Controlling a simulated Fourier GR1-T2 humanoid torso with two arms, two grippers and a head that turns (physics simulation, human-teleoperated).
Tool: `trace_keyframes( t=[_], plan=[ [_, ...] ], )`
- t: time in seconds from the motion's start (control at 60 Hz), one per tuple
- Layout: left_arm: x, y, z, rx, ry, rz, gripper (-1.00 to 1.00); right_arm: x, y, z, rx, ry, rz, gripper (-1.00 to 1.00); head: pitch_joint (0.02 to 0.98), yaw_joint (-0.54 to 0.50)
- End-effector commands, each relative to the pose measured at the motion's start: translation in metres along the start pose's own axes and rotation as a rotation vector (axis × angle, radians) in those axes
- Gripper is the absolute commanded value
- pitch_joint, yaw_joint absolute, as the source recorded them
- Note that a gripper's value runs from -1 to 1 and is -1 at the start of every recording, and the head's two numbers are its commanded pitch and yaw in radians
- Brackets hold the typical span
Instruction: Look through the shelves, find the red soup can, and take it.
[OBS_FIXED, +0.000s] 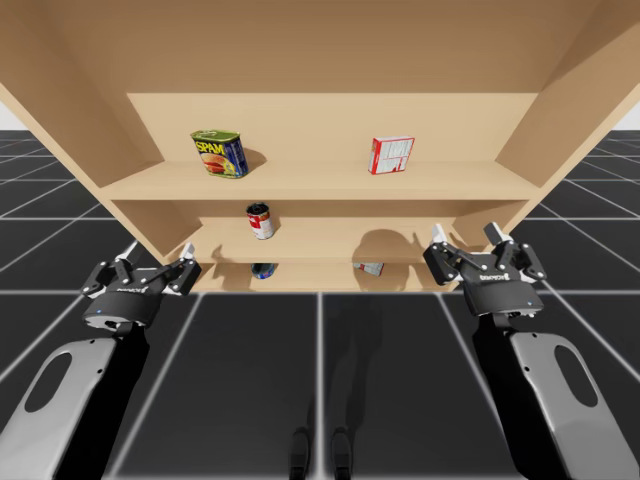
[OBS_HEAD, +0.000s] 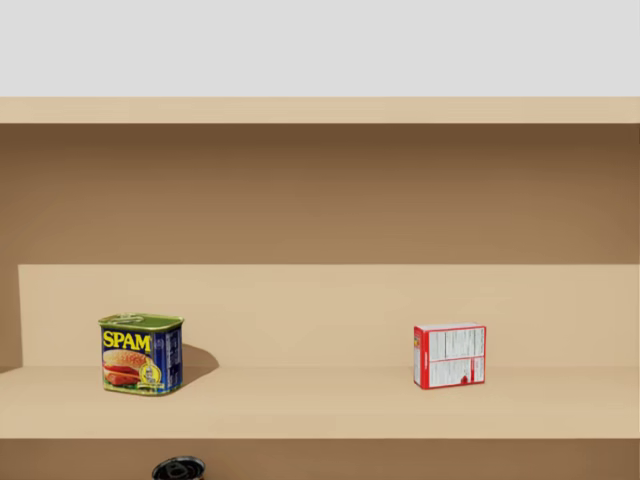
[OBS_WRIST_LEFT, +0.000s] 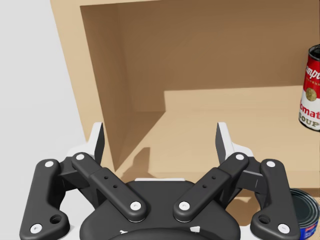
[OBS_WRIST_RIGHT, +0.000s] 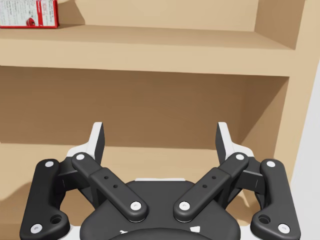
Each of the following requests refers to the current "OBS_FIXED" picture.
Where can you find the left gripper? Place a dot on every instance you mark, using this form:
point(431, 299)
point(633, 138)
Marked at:
point(122, 302)

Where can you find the red and white can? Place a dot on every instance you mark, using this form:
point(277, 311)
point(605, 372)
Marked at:
point(260, 222)

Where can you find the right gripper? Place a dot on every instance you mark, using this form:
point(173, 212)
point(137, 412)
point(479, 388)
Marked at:
point(497, 290)

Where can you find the green and blue rectangular can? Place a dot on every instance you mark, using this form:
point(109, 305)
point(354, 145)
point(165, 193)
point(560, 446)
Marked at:
point(220, 154)

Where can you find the red and white carton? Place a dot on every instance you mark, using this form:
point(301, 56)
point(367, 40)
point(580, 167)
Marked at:
point(370, 268)
point(390, 155)

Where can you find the pale wooden shelf unit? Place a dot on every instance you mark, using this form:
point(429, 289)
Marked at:
point(320, 60)

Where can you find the blue flat can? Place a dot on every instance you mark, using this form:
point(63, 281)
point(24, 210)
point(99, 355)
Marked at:
point(263, 270)

